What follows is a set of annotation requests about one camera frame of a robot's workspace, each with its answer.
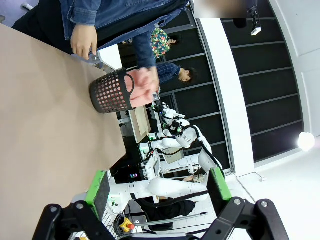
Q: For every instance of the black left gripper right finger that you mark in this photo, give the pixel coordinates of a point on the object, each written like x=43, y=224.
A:
x=245, y=222

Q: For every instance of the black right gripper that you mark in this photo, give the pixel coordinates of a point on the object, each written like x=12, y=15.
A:
x=159, y=108

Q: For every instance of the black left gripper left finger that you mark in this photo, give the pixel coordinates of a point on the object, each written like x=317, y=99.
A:
x=75, y=222

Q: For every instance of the pink towel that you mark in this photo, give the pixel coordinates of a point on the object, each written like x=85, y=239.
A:
x=140, y=97

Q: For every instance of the person's left forearm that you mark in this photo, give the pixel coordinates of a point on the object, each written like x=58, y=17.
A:
x=143, y=50

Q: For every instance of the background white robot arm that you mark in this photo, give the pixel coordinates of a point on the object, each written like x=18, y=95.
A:
x=165, y=143

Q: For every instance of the person's right forearm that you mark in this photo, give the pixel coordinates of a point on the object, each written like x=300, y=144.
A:
x=80, y=12

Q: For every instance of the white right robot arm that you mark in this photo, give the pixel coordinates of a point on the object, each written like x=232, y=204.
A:
x=170, y=187

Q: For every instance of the person's left hand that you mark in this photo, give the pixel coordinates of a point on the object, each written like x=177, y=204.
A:
x=148, y=80

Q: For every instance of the person's right hand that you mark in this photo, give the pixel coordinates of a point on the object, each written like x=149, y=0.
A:
x=83, y=41

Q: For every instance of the light wooden table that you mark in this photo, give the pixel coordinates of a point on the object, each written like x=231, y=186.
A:
x=141, y=122

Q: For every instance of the bystander in plaid shirt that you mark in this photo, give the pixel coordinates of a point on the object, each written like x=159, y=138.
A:
x=172, y=72

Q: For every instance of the yellow emergency stop button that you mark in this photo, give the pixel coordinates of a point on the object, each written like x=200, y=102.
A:
x=126, y=224

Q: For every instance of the black perforated plastic basket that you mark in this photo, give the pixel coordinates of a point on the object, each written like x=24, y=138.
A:
x=107, y=92

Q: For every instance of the bystander in floral shirt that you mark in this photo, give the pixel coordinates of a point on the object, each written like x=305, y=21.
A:
x=160, y=42

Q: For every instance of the white table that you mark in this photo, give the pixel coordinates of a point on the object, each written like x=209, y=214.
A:
x=110, y=57

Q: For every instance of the grey metal rod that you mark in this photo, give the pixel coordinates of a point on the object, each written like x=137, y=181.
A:
x=170, y=220

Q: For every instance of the black cloth bundle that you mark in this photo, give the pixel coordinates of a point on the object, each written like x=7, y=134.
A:
x=167, y=212

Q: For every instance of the person in denim jacket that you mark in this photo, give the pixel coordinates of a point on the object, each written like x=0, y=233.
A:
x=120, y=15

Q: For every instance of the bright round lamp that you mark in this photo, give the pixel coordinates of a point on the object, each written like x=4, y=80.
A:
x=306, y=141

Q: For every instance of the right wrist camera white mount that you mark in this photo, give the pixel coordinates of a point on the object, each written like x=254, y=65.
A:
x=173, y=113

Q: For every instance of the hanging white camera box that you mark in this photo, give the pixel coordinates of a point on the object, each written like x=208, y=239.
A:
x=255, y=31

